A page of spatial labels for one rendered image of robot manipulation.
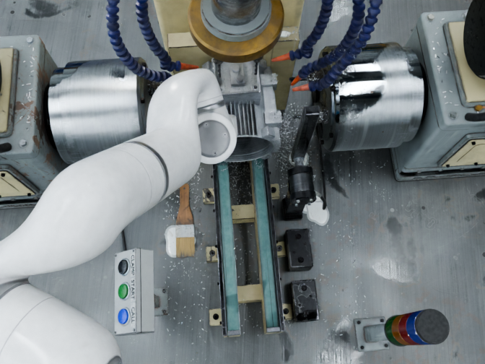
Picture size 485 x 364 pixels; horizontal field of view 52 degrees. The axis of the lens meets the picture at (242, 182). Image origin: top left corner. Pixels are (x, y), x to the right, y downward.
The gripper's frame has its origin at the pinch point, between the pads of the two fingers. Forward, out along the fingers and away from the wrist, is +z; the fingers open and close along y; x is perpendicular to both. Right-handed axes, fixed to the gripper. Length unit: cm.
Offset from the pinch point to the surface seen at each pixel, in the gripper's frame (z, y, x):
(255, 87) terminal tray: 0.1, 9.8, 7.2
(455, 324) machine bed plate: 3, 58, -55
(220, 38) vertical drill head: -17.7, 2.8, 16.6
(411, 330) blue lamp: -32, 33, -36
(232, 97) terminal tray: -0.2, 4.8, 5.4
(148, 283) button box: -13.5, -15.5, -31.1
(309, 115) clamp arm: -15.8, 18.8, 1.5
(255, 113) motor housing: 0.6, 9.7, 1.4
